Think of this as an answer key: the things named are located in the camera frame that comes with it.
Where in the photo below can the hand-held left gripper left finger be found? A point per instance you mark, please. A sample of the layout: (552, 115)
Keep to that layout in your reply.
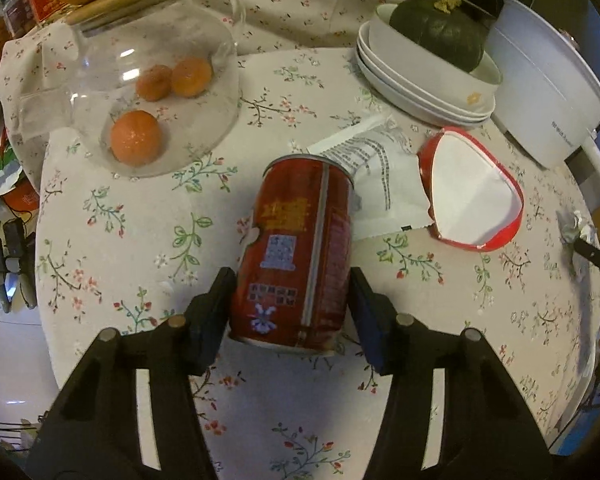
(215, 320)

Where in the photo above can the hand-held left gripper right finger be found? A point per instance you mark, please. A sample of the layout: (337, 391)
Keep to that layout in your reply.
(367, 320)

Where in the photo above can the silver wrapper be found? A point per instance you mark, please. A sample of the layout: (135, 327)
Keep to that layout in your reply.
(572, 227)

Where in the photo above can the red drink can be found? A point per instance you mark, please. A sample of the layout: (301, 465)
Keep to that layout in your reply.
(295, 260)

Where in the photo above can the white printed sachet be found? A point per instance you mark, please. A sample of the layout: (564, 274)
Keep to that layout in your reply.
(380, 180)

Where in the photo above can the white electric pot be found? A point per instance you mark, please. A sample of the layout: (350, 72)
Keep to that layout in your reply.
(545, 95)

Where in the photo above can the small orange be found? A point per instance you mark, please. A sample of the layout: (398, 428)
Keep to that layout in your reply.
(154, 83)
(192, 77)
(136, 137)

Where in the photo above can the white plate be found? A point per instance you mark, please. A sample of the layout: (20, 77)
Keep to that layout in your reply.
(375, 67)
(380, 82)
(385, 94)

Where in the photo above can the red packet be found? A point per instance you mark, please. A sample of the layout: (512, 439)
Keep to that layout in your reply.
(22, 197)

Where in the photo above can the green packet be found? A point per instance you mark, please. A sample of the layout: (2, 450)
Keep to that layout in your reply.
(0, 175)

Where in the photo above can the white bowl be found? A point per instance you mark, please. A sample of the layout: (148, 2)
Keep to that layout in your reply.
(420, 65)

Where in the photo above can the dark green squash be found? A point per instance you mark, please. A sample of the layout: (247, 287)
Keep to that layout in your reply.
(440, 35)

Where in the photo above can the clear glass jar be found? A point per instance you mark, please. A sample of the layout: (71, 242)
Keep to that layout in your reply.
(105, 60)

